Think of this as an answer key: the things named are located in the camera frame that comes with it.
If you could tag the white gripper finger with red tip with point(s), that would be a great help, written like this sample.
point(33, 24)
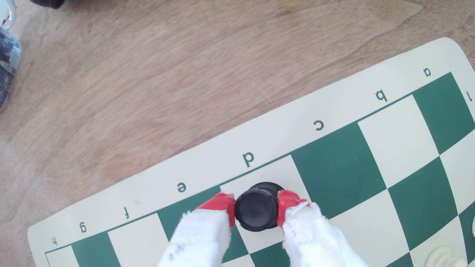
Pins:
point(311, 237)
point(200, 237)

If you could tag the black chess pawn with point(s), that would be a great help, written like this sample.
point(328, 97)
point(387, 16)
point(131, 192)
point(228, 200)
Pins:
point(256, 207)

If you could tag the green white chess board mat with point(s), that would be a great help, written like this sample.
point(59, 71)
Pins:
point(334, 167)

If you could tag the white mug with skyline print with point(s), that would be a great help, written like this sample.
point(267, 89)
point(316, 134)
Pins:
point(7, 55)

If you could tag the dark blue cloth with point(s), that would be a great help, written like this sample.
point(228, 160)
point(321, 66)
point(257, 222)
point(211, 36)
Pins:
point(48, 3)

